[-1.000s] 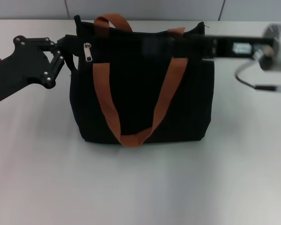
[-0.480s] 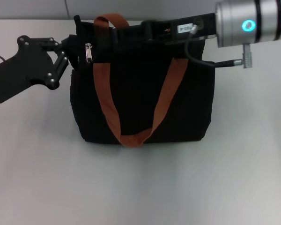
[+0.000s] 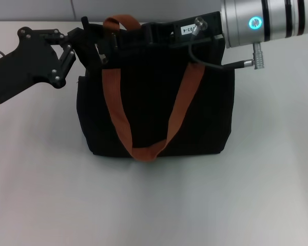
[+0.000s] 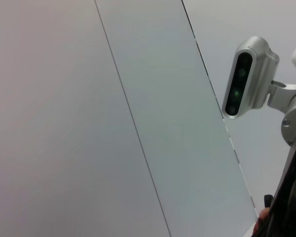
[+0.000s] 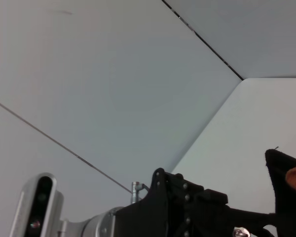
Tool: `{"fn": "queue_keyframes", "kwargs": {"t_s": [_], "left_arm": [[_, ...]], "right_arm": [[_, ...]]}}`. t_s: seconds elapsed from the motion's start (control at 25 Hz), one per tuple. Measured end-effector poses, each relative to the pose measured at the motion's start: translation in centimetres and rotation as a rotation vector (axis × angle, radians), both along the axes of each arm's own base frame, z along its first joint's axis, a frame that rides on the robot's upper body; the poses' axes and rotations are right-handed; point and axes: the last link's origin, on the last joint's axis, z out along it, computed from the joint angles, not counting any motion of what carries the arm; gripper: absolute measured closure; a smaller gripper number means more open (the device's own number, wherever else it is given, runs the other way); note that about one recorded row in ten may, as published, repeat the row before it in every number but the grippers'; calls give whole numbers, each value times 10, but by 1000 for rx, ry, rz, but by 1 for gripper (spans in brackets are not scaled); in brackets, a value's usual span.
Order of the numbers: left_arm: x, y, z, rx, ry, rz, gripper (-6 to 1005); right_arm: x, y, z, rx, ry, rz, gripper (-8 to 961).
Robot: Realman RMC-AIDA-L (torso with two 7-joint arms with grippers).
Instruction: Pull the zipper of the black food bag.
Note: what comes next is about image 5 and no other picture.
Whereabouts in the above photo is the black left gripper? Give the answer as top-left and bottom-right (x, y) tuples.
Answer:
(114, 167), (234, 237)

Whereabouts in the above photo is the silver metal zipper pull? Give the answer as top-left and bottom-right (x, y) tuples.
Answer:
(233, 228), (251, 237)

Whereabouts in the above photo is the black bag with orange handles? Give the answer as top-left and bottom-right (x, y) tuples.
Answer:
(212, 147), (296, 237)

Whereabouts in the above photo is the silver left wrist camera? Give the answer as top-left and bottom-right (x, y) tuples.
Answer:
(8, 172), (65, 237)

